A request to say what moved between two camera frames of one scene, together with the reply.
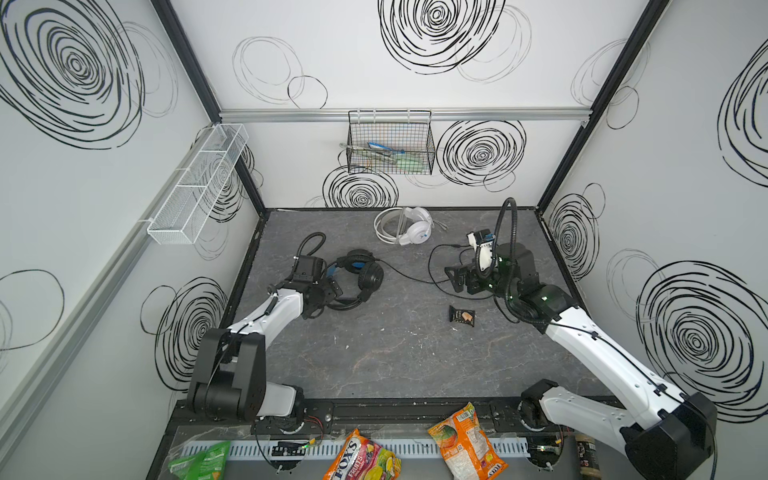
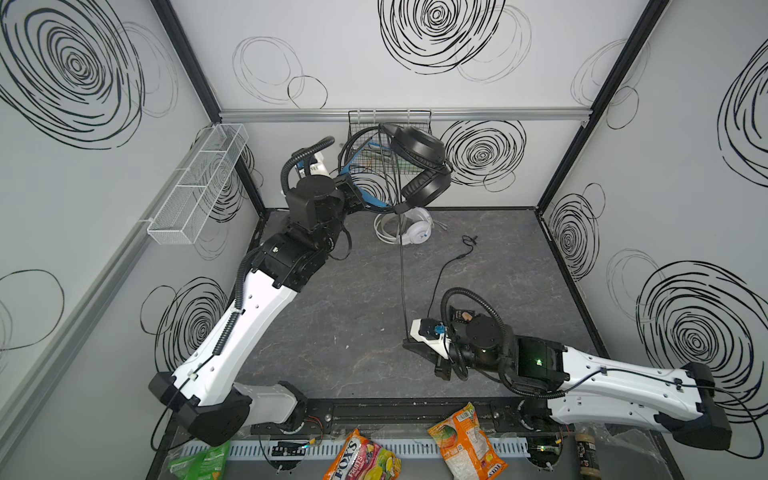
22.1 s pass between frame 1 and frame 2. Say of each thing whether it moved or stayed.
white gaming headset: stayed
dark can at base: stayed
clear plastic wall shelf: stayed
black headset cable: moved
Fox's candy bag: stayed
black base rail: stayed
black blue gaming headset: moved
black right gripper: moved
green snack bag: stayed
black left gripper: moved
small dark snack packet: stayed
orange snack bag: stayed
